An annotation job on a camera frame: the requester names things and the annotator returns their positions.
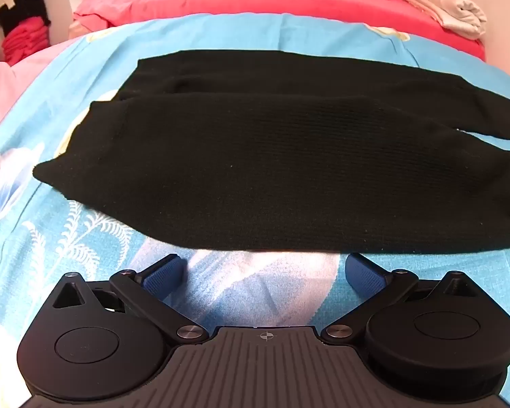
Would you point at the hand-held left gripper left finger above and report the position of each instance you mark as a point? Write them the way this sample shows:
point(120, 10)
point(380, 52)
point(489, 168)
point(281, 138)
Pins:
point(165, 275)

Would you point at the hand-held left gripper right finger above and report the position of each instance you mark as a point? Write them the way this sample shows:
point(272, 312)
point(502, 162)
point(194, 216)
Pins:
point(364, 276)

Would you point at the pile of red clothes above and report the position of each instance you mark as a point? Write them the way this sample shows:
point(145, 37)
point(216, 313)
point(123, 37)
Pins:
point(25, 40)

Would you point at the blue floral blanket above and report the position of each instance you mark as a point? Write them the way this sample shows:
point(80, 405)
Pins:
point(46, 221)

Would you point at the cream crumpled cloth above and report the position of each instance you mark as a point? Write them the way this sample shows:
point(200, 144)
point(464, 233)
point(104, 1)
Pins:
point(454, 15)

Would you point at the red bed sheet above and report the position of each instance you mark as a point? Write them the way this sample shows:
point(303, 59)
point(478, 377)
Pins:
point(238, 2)

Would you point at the black pants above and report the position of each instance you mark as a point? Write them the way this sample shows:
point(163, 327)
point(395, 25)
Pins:
point(280, 170)

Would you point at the pink blanket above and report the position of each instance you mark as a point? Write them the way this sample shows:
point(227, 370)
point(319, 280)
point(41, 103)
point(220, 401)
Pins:
point(0, 97)

